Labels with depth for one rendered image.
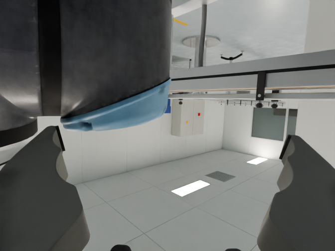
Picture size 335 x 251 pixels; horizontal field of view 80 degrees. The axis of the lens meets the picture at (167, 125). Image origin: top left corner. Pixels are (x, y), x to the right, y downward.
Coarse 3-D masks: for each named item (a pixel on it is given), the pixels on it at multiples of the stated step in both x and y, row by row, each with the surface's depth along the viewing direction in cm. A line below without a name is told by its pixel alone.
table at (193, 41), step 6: (192, 36) 297; (198, 36) 294; (210, 36) 294; (186, 42) 322; (192, 42) 321; (198, 42) 315; (204, 42) 315; (210, 42) 318; (216, 42) 317; (198, 48) 316; (204, 48) 316; (198, 54) 317; (204, 54) 317; (204, 60) 319
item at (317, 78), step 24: (192, 72) 86; (216, 72) 77; (240, 72) 70; (264, 72) 63; (288, 72) 59; (312, 72) 55; (168, 96) 101; (192, 96) 89; (216, 96) 81; (240, 96) 73; (264, 96) 66; (288, 96) 62; (312, 96) 58
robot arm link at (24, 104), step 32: (0, 0) 13; (32, 0) 14; (0, 32) 13; (32, 32) 14; (0, 64) 14; (32, 64) 14; (0, 96) 15; (32, 96) 16; (0, 128) 15; (32, 128) 19; (0, 160) 17
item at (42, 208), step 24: (48, 144) 9; (24, 168) 8; (48, 168) 8; (0, 192) 7; (24, 192) 7; (48, 192) 7; (72, 192) 7; (0, 216) 6; (24, 216) 6; (48, 216) 6; (72, 216) 6; (0, 240) 6; (24, 240) 6; (48, 240) 6; (72, 240) 6
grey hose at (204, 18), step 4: (204, 4) 90; (204, 8) 90; (204, 12) 90; (204, 16) 90; (204, 20) 91; (204, 24) 91; (204, 28) 91; (204, 32) 91; (200, 36) 92; (204, 36) 92; (200, 40) 92; (204, 40) 92; (200, 44) 92; (200, 48) 92; (200, 52) 92; (200, 56) 92; (200, 60) 93; (200, 64) 93
